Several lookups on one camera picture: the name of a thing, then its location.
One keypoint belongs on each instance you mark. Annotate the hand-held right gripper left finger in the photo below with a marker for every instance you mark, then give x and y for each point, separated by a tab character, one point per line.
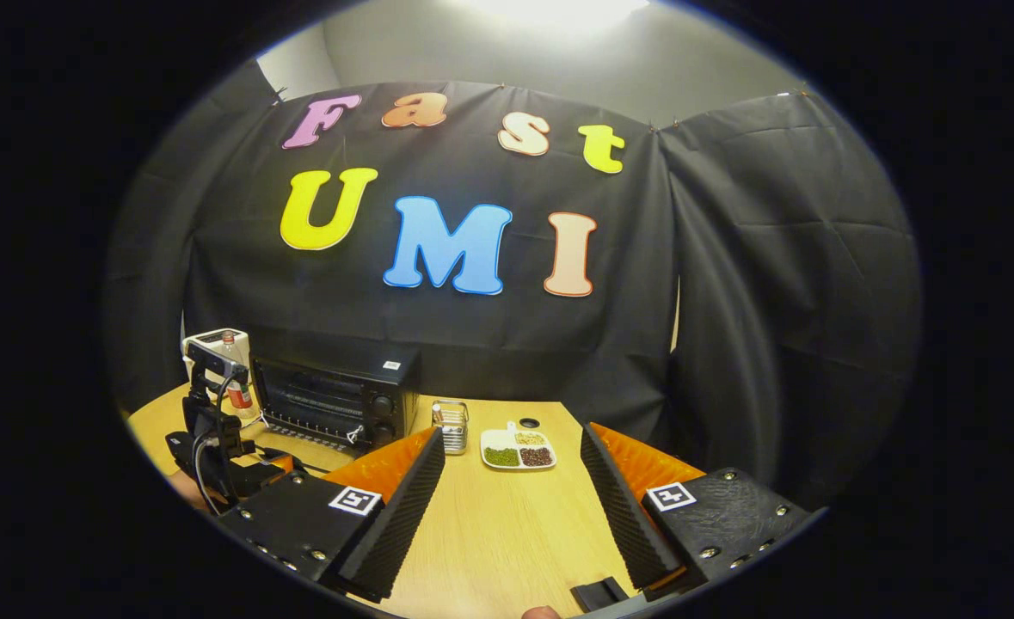
399	516

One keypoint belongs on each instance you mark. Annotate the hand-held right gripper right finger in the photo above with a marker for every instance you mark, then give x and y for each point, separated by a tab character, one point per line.
623	507

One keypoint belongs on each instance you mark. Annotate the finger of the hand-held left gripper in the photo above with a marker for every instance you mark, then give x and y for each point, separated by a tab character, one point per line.
287	464

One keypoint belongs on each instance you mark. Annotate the black electric oven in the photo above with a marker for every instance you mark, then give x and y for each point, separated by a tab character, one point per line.
326	400

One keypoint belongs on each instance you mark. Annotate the clear plastic water bottle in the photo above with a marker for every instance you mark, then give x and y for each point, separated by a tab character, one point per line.
238	397

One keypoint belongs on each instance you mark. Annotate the white toaster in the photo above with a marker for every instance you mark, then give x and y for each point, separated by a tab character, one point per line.
201	340

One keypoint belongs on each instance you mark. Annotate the white divided dish of beans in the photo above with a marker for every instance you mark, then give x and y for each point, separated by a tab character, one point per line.
519	454

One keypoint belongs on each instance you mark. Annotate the black backdrop cloth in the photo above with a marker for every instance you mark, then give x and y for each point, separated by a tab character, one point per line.
773	301

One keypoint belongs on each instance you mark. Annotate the large ceiling light panel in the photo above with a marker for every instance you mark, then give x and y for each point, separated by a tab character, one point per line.
558	10

